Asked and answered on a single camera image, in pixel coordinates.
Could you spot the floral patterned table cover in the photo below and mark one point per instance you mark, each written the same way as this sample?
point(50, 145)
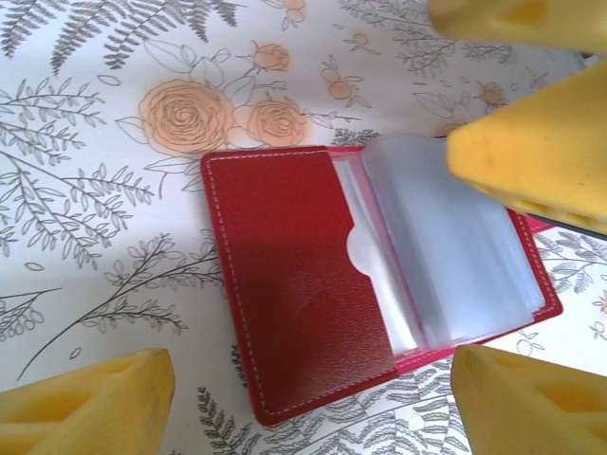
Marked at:
point(95, 142)

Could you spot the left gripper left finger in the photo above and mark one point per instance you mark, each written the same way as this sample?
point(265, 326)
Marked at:
point(142, 403)

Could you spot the red leather card holder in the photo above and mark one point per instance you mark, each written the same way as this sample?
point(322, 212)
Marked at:
point(294, 265)

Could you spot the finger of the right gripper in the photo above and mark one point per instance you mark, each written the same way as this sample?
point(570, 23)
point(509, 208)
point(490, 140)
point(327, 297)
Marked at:
point(531, 151)
point(474, 19)

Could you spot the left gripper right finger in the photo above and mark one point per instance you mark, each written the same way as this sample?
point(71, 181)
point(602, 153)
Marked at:
point(498, 403)

